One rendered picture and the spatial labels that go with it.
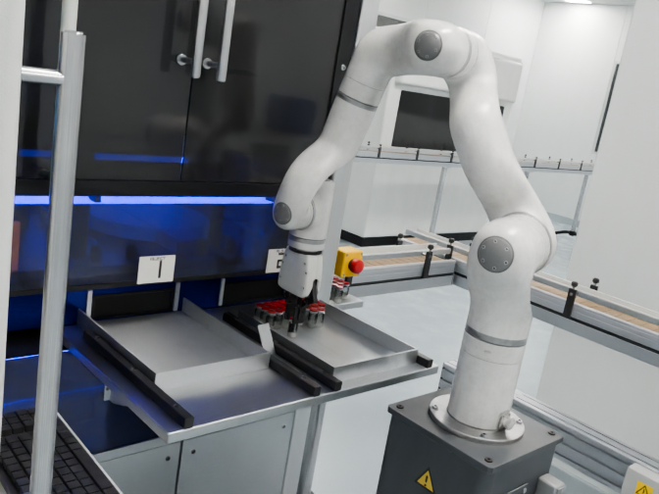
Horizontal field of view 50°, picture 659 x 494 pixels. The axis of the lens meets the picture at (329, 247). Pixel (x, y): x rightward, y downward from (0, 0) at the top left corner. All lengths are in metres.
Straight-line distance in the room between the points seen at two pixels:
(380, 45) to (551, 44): 9.36
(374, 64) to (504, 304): 0.53
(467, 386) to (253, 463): 0.77
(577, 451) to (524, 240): 1.23
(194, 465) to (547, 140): 9.17
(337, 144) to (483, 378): 0.55
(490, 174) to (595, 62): 9.07
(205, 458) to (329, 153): 0.84
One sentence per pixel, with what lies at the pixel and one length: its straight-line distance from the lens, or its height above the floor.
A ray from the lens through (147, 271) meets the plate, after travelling 1.54.
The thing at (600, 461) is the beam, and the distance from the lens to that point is 2.35.
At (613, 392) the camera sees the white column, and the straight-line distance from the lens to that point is 2.95.
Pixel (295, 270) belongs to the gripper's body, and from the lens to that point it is 1.57.
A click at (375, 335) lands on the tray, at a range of 1.70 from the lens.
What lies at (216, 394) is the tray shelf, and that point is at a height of 0.88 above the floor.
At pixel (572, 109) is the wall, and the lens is 10.44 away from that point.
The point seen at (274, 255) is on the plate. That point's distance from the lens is 1.72.
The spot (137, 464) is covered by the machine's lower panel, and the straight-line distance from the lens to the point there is 1.75.
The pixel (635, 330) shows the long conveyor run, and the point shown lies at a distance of 2.19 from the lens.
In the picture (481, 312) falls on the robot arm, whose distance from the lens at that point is 1.35.
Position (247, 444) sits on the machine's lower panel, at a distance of 1.93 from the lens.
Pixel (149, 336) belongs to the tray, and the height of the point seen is 0.88.
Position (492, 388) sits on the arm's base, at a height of 0.96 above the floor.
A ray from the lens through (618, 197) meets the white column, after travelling 2.86.
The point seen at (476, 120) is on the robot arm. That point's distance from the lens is 1.34.
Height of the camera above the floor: 1.48
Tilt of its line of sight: 14 degrees down
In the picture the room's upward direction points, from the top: 9 degrees clockwise
